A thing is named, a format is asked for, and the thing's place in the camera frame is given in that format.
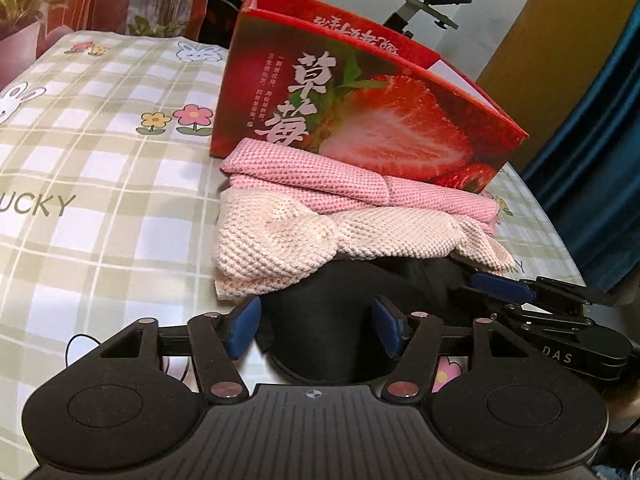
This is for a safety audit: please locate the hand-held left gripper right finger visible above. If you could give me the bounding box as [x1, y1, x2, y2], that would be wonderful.
[372, 295, 527, 405]

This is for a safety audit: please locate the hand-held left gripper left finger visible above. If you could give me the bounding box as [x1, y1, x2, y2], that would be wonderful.
[97, 295, 264, 406]

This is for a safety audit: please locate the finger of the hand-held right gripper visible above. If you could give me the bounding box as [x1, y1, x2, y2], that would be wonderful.
[471, 272, 619, 309]
[461, 285, 592, 330]

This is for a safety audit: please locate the black cloth cap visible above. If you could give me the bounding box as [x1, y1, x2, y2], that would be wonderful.
[255, 255, 474, 386]

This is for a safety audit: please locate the cream knitted cloth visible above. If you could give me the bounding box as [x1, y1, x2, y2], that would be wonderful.
[212, 189, 516, 302]

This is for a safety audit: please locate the pink knitted cloth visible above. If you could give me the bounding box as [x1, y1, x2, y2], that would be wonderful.
[220, 137, 499, 236]

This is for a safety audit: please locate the red strawberry print cardboard box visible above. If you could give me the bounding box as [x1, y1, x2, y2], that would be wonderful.
[209, 0, 530, 196]

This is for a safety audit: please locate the teal curtain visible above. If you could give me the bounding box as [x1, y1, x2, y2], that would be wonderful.
[519, 24, 640, 307]

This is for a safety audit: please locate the green checked cartoon tablecloth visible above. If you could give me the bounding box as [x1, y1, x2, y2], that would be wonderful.
[0, 30, 587, 462]

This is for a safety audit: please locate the orange wooden door panel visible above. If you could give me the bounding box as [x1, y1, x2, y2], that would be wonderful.
[475, 0, 632, 107]

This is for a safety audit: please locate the thin black cable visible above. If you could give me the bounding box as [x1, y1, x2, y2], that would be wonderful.
[64, 333, 104, 377]

